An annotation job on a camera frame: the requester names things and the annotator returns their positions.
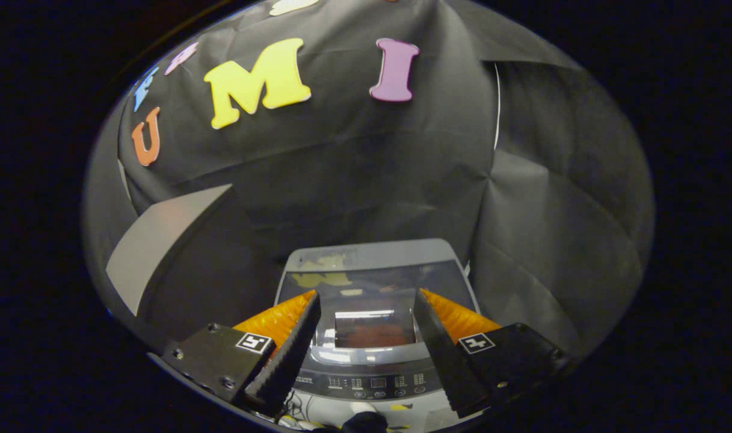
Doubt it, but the grey washing machine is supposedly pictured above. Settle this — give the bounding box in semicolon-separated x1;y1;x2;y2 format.
272;239;484;431

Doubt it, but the black backdrop cloth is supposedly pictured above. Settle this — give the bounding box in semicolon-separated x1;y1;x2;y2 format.
83;0;655;355

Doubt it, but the grey cabinet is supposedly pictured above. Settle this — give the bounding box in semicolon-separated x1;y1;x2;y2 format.
105;183;288;343

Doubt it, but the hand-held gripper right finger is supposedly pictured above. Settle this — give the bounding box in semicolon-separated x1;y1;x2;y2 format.
413;288;571;419

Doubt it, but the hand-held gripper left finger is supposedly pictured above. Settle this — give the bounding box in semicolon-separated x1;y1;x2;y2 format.
160;290;322;417

